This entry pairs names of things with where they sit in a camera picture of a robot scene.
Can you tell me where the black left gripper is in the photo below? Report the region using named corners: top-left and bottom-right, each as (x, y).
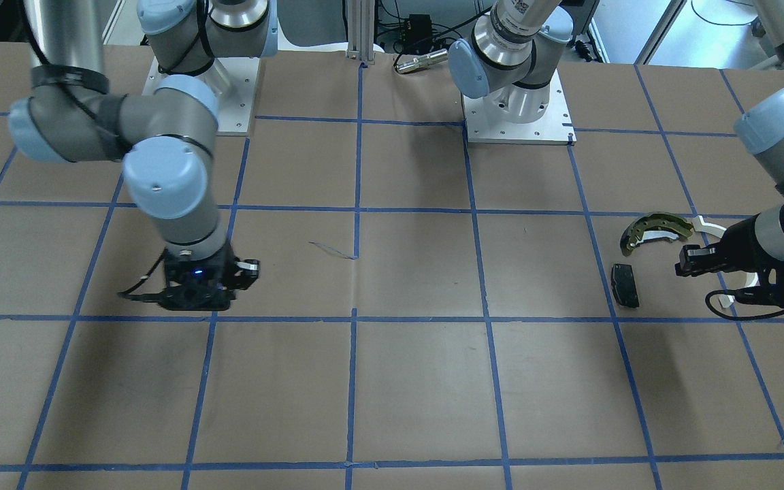
top-left (674, 216), bottom-right (784, 277)

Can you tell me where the silver cylindrical connector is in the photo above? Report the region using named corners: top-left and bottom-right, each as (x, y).
top-left (394, 49), bottom-right (448, 75)

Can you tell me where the white curved plastic bracket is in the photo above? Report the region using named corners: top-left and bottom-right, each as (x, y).
top-left (693, 215), bottom-right (758, 313)

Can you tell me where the black brake pad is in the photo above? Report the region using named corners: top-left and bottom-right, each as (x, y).
top-left (610, 263), bottom-right (640, 309)

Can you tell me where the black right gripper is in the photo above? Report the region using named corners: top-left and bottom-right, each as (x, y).
top-left (159, 247), bottom-right (261, 311)

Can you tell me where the aluminium frame post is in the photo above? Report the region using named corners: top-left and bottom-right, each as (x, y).
top-left (344, 0), bottom-right (376, 66)

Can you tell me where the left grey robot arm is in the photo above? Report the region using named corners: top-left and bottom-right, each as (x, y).
top-left (448, 1), bottom-right (784, 277)

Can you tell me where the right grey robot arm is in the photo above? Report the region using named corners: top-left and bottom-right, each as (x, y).
top-left (8, 1), bottom-right (279, 311)

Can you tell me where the green brake shoe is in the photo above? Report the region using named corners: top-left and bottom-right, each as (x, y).
top-left (619, 212), bottom-right (695, 257)

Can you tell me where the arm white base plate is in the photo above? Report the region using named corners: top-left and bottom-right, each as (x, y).
top-left (461, 71), bottom-right (578, 145)
top-left (131, 58), bottom-right (261, 144)

